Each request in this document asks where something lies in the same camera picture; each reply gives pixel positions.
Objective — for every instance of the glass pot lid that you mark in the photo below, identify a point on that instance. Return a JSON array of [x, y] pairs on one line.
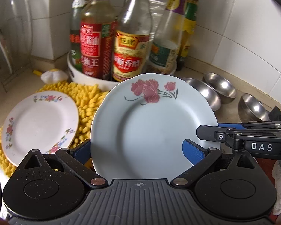
[[14, 23]]

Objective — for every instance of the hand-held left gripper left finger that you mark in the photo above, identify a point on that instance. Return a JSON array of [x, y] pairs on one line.
[[80, 152]]

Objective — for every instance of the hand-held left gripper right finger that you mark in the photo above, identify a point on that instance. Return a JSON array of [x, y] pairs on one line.
[[193, 152]]

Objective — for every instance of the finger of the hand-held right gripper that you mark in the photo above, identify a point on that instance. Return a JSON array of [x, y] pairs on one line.
[[231, 126], [213, 134]]

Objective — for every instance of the green glass bottle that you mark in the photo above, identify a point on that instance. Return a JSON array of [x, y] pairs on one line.
[[75, 39]]

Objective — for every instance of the clear purple label bottle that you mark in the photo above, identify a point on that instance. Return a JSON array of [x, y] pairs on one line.
[[164, 51]]

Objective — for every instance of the green yellow label sauce bottle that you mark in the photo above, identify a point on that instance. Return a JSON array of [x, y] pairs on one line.
[[189, 16]]

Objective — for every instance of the white round bottle rack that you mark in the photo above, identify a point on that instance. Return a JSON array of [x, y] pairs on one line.
[[77, 75]]

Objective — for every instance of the stainless steel bowl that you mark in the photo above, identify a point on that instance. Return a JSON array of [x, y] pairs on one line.
[[253, 107], [221, 86], [206, 93]]

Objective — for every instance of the yellow chenille mat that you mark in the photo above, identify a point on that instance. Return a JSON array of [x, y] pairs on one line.
[[89, 107]]

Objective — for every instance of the clear yellow-red label vinegar bottle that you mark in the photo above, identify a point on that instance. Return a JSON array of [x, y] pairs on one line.
[[131, 58]]

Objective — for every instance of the black cloth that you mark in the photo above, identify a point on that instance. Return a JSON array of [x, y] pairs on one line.
[[277, 114]]

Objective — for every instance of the white floral plate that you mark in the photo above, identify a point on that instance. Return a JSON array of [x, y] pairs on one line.
[[37, 124]]

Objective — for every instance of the light blue red-flower plate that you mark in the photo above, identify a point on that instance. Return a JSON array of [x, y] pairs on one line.
[[142, 133]]

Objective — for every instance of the garlic bulb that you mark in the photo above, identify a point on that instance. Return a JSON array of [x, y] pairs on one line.
[[53, 75]]

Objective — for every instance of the red label soy sauce bottle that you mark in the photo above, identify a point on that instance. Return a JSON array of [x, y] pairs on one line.
[[94, 51]]

